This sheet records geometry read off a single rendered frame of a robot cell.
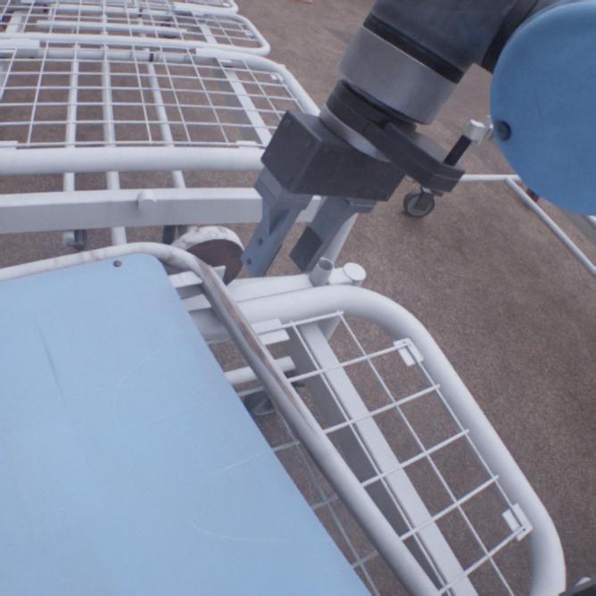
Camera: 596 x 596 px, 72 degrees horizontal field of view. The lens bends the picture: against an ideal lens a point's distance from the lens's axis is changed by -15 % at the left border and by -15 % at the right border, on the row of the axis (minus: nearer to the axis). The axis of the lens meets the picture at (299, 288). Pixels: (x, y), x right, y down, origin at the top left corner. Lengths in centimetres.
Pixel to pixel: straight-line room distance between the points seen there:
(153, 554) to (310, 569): 13
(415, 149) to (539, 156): 15
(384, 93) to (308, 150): 7
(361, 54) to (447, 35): 6
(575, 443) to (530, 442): 21
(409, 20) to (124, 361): 37
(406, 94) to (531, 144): 17
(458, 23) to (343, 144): 13
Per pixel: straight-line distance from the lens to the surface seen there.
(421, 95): 36
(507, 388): 151
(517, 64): 20
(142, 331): 48
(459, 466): 126
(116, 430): 42
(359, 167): 39
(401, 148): 34
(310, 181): 37
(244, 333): 51
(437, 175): 34
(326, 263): 72
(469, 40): 36
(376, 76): 35
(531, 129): 21
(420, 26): 35
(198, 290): 57
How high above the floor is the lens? 94
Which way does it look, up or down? 44 degrees down
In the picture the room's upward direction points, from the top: 24 degrees clockwise
